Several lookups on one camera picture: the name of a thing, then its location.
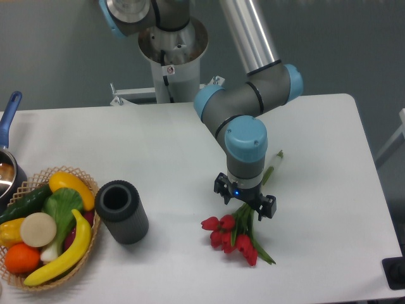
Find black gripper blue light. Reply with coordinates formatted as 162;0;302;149
214;172;277;221

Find red tulip bouquet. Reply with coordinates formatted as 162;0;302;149
201;150;285;267

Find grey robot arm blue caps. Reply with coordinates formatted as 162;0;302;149
99;1;303;218

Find dark grey ribbed vase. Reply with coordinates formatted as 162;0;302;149
95;180;149;244

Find red vegetable in basket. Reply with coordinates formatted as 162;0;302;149
63;210;94;251

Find black device at table edge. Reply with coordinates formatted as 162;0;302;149
382;256;404;290

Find yellow banana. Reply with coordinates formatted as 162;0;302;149
23;209;92;287

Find green bok choy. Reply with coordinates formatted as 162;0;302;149
40;187;84;263

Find yellow squash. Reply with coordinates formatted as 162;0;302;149
49;171;95;212

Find woven wicker basket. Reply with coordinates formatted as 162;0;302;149
1;166;100;291

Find green cucumber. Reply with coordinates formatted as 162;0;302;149
1;184;52;224

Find beige round disc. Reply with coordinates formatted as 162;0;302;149
20;212;57;248

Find orange fruit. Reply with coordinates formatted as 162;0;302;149
4;243;40;274

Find yellow bell pepper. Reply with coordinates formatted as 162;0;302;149
1;218;25;248

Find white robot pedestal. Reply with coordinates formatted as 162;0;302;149
111;16;208;106

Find white metal frame right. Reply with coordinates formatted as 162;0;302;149
375;108;404;170

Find blue handled saucepan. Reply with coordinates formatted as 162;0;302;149
1;91;27;213

